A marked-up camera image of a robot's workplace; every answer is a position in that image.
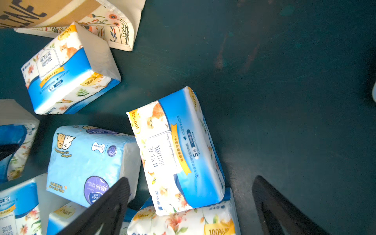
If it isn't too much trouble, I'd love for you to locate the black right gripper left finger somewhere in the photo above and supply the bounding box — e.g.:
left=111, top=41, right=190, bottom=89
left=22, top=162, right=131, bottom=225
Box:
left=59, top=177, right=130, bottom=235

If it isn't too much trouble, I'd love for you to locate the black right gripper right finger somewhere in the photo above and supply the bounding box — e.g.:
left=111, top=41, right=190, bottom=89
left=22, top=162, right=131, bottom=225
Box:
left=252, top=175, right=328, bottom=235

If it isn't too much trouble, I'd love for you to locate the floral tissue pack bottom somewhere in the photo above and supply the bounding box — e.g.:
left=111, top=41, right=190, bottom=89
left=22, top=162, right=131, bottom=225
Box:
left=127, top=188, right=241, bottom=235

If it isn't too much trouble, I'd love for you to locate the floral tissue pack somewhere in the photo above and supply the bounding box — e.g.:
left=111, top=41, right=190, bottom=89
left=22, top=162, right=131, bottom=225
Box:
left=1, top=99, right=40, bottom=183
left=21, top=22, right=121, bottom=115
left=127, top=188, right=241, bottom=235
left=0, top=172, right=71, bottom=235
left=127, top=87, right=225, bottom=216

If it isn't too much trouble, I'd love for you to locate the cream floral canvas bag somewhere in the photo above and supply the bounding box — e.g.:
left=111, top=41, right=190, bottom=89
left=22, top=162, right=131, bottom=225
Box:
left=1, top=0, right=146, bottom=52

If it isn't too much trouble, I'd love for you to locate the blue cat tissue pack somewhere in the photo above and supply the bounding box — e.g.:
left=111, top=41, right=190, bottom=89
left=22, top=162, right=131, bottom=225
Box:
left=47, top=125, right=141, bottom=207

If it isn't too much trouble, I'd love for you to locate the light blue garden trowel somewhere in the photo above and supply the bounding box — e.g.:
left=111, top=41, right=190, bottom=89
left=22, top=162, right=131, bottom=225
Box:
left=372, top=82, right=376, bottom=102

